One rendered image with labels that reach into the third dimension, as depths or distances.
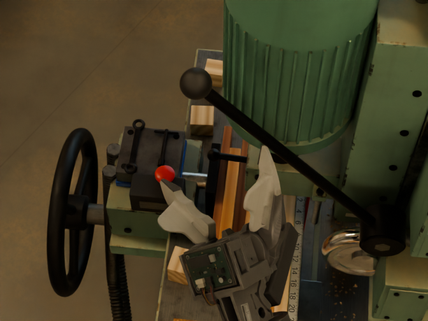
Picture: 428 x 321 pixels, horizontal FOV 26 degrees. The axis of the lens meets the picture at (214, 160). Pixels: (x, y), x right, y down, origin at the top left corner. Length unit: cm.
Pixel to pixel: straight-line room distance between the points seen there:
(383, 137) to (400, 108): 7
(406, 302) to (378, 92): 33
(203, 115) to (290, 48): 55
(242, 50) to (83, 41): 182
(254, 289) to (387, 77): 28
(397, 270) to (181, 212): 34
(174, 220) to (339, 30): 28
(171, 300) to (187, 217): 37
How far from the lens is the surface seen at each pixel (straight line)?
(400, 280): 126
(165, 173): 138
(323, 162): 134
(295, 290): 137
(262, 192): 100
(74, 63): 281
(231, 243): 98
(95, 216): 158
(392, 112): 113
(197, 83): 97
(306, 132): 116
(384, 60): 105
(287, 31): 99
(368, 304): 155
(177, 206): 108
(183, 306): 142
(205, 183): 145
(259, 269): 101
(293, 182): 136
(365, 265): 134
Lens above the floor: 221
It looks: 59 degrees down
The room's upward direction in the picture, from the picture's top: straight up
